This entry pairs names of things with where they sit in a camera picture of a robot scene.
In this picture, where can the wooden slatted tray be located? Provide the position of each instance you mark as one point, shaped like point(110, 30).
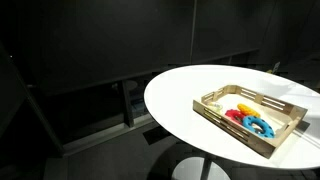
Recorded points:
point(233, 128)

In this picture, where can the round white table base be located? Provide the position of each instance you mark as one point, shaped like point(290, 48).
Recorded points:
point(186, 170)

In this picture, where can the small yellow black object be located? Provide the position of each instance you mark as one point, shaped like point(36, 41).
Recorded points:
point(275, 67)

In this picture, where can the dark support post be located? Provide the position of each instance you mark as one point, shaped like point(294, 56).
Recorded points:
point(127, 105)

